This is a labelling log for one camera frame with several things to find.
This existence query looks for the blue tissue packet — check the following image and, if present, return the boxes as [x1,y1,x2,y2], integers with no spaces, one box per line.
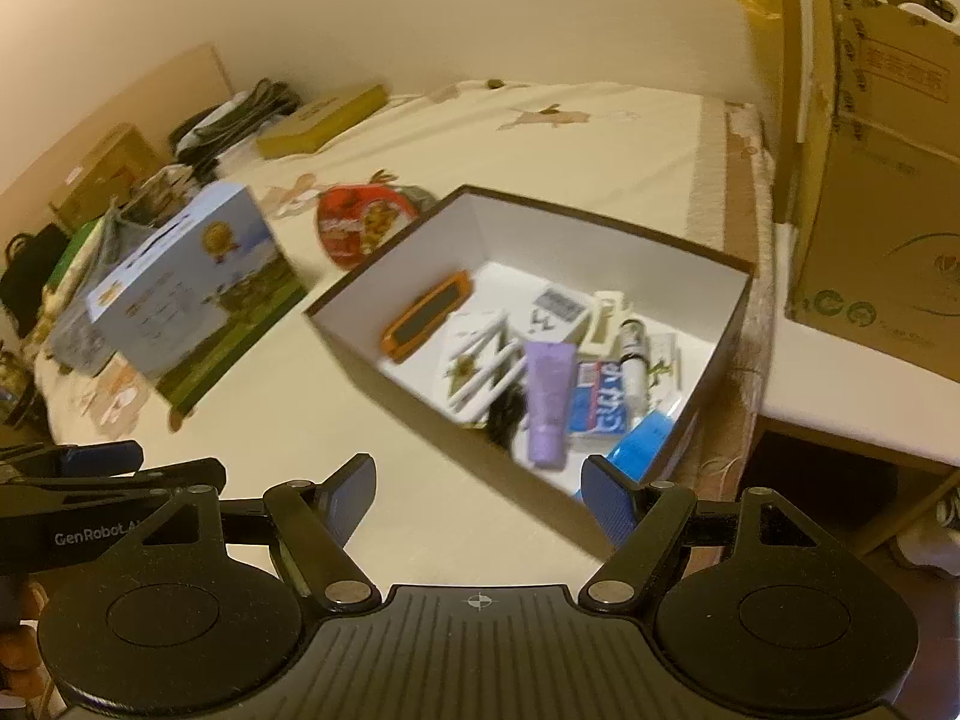
[568,360,631,440]

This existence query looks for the small white medicine box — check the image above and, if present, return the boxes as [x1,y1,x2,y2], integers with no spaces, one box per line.
[649,330,685,395]

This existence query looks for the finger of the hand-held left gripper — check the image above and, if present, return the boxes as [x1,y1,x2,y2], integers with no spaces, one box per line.
[0,441,145,481]
[0,457,227,505]

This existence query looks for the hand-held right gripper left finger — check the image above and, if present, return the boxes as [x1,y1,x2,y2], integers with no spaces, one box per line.
[142,452,382,610]

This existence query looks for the black cable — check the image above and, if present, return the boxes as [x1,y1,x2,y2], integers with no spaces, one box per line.
[484,384,530,451]

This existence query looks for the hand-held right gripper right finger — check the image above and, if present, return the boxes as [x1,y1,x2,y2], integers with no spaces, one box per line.
[580,454,818,610]

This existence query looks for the blue toothpaste tube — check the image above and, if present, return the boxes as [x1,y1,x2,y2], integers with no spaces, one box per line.
[574,397,687,500]

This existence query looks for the brown storage box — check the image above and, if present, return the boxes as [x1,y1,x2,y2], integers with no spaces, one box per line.
[304,184,755,560]

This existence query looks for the large cardboard box green logos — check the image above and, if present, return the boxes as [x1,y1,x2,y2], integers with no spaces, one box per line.
[784,0,960,383]

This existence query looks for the orange utility knife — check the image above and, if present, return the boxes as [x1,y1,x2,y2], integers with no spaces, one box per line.
[380,270,473,359]

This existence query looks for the flat yellow box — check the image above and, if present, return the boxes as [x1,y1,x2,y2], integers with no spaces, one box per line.
[255,84,391,160]

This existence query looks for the purple tube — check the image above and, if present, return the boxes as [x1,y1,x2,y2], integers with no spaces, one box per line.
[525,341,580,466]

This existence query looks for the brown cardboard box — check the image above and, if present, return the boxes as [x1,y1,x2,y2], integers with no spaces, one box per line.
[49,124,166,233]

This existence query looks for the red snack packet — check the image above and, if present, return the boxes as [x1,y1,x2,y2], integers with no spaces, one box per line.
[315,181,436,271]

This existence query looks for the grey cloth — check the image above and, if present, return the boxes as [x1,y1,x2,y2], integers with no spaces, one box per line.
[45,292,113,376]

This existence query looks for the small white bottle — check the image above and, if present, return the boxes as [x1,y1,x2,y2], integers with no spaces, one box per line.
[615,319,652,410]

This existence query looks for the person's left hand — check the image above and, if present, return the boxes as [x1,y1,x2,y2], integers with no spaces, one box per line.
[0,581,50,691]

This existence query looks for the dark strap bundle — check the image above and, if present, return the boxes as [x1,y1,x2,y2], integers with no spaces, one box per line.
[169,79,301,166]

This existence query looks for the green and white box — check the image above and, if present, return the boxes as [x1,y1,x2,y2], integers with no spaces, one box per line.
[45,217,113,293]

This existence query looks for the black bag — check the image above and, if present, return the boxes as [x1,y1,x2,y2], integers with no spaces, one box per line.
[0,223,72,338]

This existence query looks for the blue milk carton box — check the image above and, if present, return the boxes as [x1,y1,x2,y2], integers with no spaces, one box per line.
[85,181,310,417]

